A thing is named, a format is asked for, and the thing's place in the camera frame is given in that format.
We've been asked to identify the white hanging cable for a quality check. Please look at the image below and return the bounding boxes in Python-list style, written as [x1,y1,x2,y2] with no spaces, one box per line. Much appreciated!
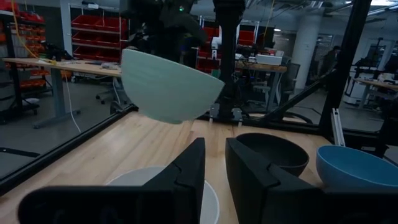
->
[63,73,82,134]

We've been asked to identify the person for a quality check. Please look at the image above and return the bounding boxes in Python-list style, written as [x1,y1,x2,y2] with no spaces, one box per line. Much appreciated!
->
[320,45,342,77]

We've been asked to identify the black bowl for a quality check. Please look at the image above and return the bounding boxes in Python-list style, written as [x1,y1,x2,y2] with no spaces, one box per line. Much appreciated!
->
[235,133,310,177]

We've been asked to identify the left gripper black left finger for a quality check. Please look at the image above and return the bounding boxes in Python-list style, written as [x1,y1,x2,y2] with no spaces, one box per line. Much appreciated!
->
[139,138,206,224]

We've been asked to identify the yellow hanging cable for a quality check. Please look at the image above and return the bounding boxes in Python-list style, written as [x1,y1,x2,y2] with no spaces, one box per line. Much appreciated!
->
[11,0,58,65]

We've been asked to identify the red bin shelving rack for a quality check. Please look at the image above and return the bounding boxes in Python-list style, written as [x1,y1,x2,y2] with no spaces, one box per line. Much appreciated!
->
[70,14,129,63]
[195,18,261,75]

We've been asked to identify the wooden table grey legs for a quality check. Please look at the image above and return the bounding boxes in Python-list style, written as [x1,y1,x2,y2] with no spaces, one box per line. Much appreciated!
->
[234,61,289,111]
[1,57,123,129]
[352,77,398,110]

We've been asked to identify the dark office chair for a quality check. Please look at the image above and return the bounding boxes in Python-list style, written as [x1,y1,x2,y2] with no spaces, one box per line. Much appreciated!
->
[279,63,302,96]

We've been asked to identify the black desktop equipment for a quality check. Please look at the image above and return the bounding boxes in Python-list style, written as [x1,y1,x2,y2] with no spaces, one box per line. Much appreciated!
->
[42,42,75,62]

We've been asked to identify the white cabinet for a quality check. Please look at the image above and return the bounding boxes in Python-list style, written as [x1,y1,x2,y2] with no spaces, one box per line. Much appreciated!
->
[343,73,368,106]

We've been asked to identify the blue bowl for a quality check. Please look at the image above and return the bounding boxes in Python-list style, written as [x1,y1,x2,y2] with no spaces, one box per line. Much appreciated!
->
[316,144,398,191]

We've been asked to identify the orange bin shelving rack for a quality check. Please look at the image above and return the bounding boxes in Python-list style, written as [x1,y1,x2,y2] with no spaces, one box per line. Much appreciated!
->
[0,9,52,94]

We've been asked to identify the mint green bowl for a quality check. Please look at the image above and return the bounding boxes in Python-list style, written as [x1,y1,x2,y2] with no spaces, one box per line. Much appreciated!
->
[120,49,225,125]

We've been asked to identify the white round column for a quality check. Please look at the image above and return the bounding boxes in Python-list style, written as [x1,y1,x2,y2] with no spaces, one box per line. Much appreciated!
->
[292,14,324,91]

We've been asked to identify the white box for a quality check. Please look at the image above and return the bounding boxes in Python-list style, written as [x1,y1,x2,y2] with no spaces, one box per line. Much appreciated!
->
[255,54,284,66]

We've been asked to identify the white metal bracket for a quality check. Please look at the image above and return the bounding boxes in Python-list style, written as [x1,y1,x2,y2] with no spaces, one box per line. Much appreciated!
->
[330,107,346,147]

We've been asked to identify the grey metal bracket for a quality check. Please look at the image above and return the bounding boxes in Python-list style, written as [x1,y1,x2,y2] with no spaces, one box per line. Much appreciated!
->
[208,103,221,124]
[232,108,244,127]

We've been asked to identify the grey office chair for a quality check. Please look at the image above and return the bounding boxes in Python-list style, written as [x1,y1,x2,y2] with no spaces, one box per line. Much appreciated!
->
[95,77,130,106]

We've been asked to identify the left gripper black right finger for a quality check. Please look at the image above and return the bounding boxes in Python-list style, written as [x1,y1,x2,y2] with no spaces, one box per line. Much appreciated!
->
[225,138,325,224]

